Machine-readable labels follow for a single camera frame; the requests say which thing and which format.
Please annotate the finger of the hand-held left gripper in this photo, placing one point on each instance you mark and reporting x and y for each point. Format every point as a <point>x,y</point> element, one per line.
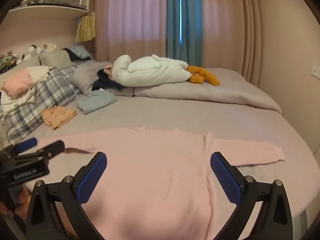
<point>26,143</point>
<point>53,147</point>

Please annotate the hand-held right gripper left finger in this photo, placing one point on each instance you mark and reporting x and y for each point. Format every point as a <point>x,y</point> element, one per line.
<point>91,177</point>

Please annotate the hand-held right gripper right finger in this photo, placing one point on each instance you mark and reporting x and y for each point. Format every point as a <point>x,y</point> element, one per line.
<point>226,177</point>

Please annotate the pink ribbed sweater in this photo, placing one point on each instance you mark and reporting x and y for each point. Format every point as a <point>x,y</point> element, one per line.
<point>150,180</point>

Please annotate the pink and cream clothes pile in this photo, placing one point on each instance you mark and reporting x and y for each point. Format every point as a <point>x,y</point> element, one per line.
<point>37,73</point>

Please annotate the folded orange printed garment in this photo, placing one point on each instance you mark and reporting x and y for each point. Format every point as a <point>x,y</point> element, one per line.
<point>58,116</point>

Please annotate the plaid pillow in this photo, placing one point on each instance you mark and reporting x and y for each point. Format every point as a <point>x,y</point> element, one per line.
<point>52,90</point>

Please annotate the folded pink garment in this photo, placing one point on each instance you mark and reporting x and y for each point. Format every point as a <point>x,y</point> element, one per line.
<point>17,83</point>

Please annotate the folded grey-blue garment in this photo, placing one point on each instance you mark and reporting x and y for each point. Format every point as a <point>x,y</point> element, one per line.
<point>96,102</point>

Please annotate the large grey pillow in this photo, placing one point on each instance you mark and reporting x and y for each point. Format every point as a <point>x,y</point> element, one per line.
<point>25,65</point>

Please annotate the bed with grey sheet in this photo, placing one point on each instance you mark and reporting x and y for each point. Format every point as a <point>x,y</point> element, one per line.
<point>175,115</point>

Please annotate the dark navy garment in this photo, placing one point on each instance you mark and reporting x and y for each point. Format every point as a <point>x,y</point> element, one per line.
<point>105,82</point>

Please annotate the colourful patterned cloth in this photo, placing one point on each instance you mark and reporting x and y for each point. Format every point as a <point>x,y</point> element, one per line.
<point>8,61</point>

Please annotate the small grey pillow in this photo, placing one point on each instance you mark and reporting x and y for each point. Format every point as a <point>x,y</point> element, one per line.
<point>55,58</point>

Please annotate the grey duvet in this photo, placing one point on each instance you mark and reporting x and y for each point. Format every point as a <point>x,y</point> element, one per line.
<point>200,90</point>

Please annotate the black and white plush toy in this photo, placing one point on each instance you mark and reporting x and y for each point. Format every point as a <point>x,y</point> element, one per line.
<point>31,51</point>

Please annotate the blue striped cloth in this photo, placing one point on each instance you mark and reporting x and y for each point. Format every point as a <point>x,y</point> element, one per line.
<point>80,51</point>

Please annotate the white blanket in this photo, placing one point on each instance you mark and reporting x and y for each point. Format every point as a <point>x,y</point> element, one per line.
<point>150,72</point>

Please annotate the hanging yellow fabric organiser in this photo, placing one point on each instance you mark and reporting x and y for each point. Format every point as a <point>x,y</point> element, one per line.
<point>86,28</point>

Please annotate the pink sheer curtain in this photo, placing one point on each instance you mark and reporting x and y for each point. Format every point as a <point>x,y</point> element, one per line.
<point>130,17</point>

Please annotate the beige curtain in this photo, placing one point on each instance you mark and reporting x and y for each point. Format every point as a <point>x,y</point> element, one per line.
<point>225,25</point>

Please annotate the teal curtain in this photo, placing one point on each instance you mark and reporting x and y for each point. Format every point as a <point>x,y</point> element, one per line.
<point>185,17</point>

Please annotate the white wall shelf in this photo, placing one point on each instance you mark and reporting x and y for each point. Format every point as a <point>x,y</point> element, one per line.
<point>50,8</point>

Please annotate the wall socket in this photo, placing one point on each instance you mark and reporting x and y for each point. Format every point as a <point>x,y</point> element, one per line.
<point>316,71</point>

